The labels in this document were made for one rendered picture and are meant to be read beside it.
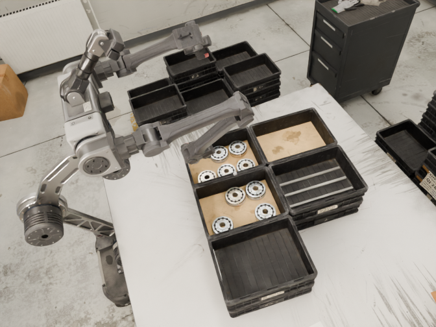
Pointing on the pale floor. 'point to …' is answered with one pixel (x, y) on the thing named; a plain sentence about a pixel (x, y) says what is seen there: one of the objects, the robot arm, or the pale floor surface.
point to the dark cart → (357, 46)
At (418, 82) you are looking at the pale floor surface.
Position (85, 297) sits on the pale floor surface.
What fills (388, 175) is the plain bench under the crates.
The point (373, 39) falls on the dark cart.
